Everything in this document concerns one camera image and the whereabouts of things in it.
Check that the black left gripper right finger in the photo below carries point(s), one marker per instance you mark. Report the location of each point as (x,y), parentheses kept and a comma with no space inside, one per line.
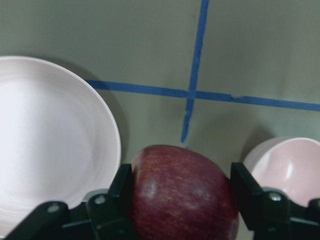
(270,213)

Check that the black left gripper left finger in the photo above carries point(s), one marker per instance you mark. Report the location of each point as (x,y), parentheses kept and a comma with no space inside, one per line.
(102,215)

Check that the red apple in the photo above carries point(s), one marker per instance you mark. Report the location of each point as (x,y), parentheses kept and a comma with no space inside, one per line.
(179,194)

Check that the pink bowl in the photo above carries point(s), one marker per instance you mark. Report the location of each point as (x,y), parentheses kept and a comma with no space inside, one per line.
(289,164)

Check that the pink plate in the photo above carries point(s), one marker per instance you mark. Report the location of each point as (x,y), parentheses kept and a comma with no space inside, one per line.
(58,138)

